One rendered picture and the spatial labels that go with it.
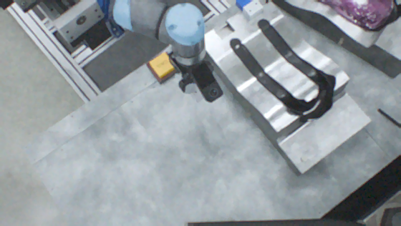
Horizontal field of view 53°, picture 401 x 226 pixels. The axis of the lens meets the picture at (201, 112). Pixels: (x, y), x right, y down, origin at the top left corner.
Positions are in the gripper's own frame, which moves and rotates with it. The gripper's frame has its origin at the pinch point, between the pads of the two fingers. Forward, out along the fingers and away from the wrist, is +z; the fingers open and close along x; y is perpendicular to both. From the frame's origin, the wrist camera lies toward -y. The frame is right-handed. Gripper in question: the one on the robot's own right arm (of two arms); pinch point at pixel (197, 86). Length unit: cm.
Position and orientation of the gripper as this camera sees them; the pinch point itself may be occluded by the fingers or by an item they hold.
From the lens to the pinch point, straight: 111.2
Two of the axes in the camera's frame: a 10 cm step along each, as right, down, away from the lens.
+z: 0.3, 2.7, 9.6
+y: -5.9, -7.7, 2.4
